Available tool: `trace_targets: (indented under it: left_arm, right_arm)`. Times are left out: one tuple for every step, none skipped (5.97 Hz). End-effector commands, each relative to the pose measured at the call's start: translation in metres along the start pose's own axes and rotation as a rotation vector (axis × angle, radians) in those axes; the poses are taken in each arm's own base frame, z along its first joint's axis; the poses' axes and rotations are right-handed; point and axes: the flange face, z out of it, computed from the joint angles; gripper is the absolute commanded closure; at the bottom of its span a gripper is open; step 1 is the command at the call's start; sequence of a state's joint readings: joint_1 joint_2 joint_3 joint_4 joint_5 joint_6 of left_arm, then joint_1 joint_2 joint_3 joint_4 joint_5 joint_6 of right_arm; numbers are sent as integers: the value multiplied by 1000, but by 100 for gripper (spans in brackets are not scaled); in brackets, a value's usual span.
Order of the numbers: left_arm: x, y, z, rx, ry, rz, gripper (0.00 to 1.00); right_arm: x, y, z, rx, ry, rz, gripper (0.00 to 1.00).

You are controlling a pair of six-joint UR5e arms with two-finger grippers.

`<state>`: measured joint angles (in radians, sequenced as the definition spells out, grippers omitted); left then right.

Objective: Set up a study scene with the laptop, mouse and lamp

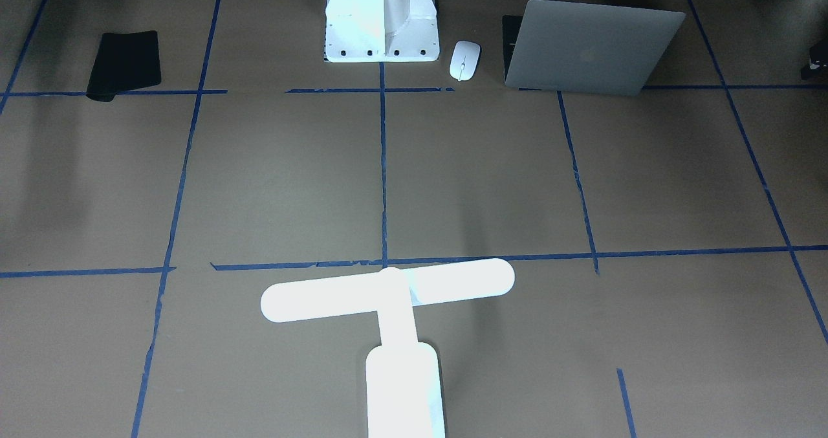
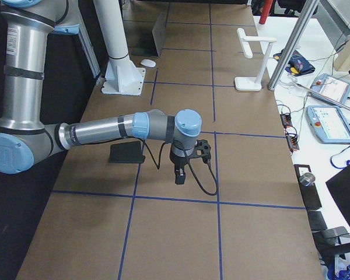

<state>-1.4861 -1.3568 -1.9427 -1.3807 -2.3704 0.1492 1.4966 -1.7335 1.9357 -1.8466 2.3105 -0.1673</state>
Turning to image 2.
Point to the aluminium frame post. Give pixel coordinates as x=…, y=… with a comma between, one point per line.
x=301, y=23

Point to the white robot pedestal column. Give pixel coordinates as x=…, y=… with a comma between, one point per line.
x=122, y=77

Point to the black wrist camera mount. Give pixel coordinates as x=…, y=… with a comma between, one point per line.
x=202, y=150

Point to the silver metal cylinder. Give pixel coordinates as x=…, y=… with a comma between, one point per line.
x=307, y=179

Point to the orange black connector block far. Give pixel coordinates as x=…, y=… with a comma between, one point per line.
x=286, y=120

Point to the teach pendant tablet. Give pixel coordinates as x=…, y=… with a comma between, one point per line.
x=328, y=124
x=331, y=87

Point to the silver laptop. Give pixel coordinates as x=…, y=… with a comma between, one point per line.
x=152, y=38

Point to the orange black connector block near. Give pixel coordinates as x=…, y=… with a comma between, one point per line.
x=292, y=141

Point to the near teach pendant tablet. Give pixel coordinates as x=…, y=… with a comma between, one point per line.
x=328, y=124

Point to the dark blue patterned pouch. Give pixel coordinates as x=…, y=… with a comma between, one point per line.
x=298, y=65

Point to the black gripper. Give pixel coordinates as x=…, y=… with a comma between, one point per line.
x=177, y=162

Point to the orange black connector block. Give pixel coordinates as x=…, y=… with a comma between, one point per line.
x=286, y=120
x=292, y=141

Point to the far teach pendant tablet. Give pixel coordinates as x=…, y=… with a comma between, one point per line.
x=331, y=87

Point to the black mouse pad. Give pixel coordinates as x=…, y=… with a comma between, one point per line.
x=127, y=152

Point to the red white cylinder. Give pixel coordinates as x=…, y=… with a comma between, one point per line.
x=265, y=12

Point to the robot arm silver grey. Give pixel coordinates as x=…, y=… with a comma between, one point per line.
x=26, y=141

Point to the white computer mouse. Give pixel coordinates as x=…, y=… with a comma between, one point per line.
x=148, y=63

